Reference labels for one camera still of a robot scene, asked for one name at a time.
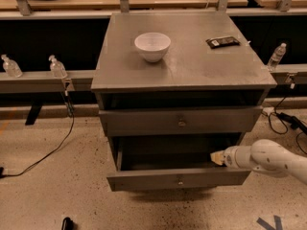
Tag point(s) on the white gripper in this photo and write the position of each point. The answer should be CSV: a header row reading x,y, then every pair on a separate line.
x,y
230,159

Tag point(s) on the grey drawer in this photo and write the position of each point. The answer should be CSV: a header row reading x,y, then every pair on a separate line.
x,y
172,161
174,121

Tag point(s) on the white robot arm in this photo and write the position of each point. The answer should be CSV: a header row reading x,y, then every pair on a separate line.
x,y
263,156

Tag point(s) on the grey drawer cabinet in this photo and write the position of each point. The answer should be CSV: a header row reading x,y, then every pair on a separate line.
x,y
188,32

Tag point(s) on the grey top drawer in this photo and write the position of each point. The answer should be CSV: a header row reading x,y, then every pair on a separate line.
x,y
174,121

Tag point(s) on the clear water bottle right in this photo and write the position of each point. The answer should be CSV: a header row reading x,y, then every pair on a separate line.
x,y
276,57

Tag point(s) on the white ceramic bowl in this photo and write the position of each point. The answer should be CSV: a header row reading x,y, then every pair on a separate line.
x,y
152,46

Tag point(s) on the black object on floor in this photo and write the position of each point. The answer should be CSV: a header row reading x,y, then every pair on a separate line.
x,y
67,224

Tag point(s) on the clear pump bottle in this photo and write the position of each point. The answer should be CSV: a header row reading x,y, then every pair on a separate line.
x,y
57,68

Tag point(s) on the clear bottle far left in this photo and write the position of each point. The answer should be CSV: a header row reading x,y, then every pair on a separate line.
x,y
11,67

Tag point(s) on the grey metal rail bench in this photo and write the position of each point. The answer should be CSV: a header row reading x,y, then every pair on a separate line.
x,y
41,80

